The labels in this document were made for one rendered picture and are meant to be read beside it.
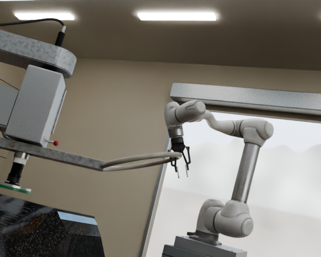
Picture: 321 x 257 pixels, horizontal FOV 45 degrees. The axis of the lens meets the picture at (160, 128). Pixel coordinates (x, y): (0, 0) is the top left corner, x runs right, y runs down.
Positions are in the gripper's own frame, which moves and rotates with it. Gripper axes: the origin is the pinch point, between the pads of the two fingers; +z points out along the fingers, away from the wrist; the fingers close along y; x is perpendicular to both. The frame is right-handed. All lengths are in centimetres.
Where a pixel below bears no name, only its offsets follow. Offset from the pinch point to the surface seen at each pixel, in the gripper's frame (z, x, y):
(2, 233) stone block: 17, 69, 74
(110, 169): -9.2, -7.4, 43.1
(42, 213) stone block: 12, 59, 60
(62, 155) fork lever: -19, 17, 63
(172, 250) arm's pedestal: 45, -19, 14
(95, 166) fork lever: -9.9, 13.1, 47.0
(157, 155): -9.2, 21.5, 10.7
